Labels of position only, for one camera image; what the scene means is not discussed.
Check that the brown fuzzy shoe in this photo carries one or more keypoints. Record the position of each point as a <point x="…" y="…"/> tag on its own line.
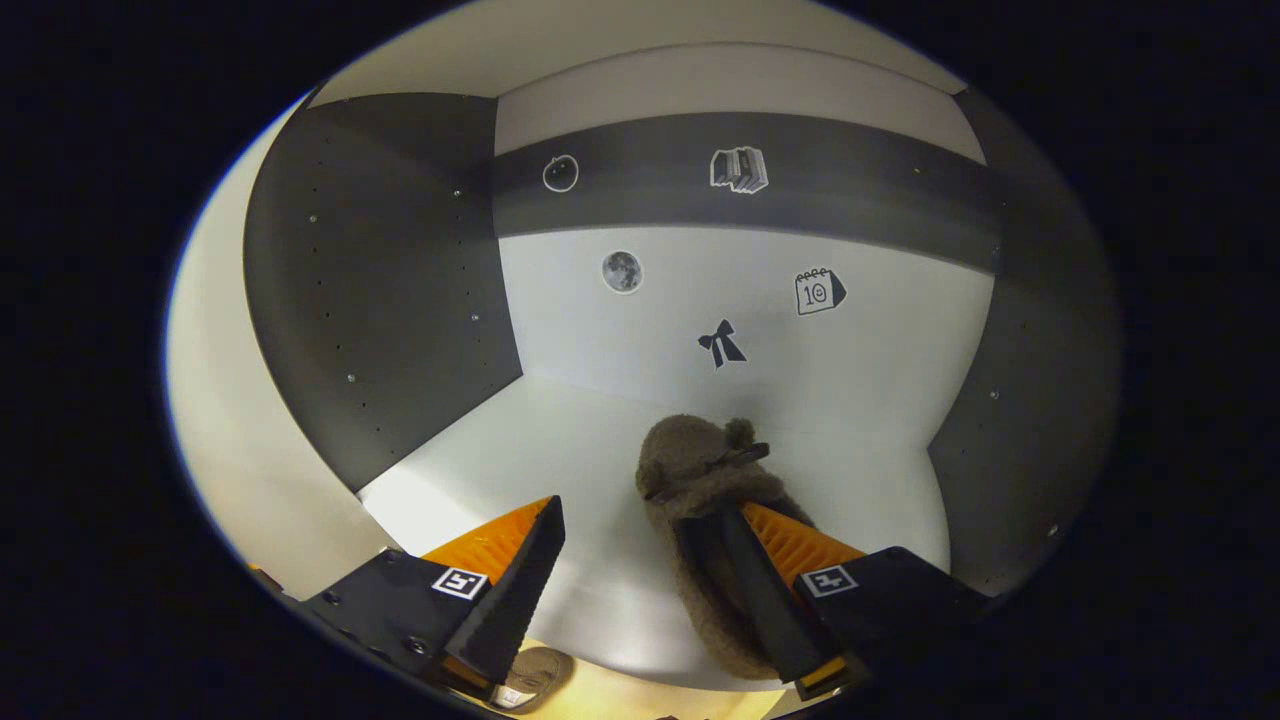
<point x="690" y="460"/>
<point x="545" y="668"/>

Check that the grey shoe cabinet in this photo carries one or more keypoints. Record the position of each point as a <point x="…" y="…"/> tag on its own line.
<point x="600" y="430"/>

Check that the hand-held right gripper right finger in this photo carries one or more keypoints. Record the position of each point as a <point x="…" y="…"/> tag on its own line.
<point x="765" y="600"/>

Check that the grey cabinet door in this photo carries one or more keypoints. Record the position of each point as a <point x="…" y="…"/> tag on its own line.
<point x="240" y="450"/>

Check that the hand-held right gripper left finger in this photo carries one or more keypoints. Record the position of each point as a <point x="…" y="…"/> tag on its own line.
<point x="515" y="590"/>

